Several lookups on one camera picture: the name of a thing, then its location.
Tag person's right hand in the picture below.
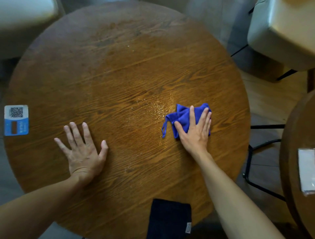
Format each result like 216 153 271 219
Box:
174 106 212 158

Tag person's right forearm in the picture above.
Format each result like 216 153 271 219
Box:
196 151 286 239

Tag person's left hand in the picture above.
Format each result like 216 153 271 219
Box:
54 122 109 185

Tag blue and white code sticker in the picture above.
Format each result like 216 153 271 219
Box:
4 105 29 136

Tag round wooden table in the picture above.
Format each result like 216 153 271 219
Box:
279 90 315 239

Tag blue microfibre cloth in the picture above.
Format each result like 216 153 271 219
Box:
161 103 212 140

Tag person's left forearm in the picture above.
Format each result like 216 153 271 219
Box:
0 175 85 239

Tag black metal stool frame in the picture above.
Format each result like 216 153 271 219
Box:
242 124 286 202

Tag dark navy folded cloth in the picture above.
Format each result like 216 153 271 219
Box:
147 199 192 239

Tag cream upholstered chair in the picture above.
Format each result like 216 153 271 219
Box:
231 0 315 81
0 0 65 60

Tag white paper card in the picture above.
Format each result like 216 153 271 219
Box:
297 148 315 196

